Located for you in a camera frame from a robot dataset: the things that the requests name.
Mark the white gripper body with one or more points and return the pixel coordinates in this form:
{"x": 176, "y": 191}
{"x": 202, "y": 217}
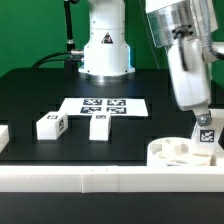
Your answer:
{"x": 191, "y": 87}

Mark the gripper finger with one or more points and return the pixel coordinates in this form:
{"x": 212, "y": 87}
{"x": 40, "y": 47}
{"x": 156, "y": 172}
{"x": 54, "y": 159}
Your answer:
{"x": 203, "y": 116}

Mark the white marker sheet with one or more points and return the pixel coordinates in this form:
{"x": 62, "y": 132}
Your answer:
{"x": 116, "y": 106}

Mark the white right fence wall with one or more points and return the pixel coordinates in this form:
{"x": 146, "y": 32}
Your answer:
{"x": 218, "y": 158}

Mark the white fence wall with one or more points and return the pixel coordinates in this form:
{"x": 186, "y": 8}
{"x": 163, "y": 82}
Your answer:
{"x": 4, "y": 136}
{"x": 115, "y": 179}
{"x": 218, "y": 158}

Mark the white front fence wall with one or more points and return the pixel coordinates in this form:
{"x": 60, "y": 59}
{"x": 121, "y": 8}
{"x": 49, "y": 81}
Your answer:
{"x": 115, "y": 179}

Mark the white left fence wall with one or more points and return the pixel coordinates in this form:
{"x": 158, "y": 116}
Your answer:
{"x": 4, "y": 136}

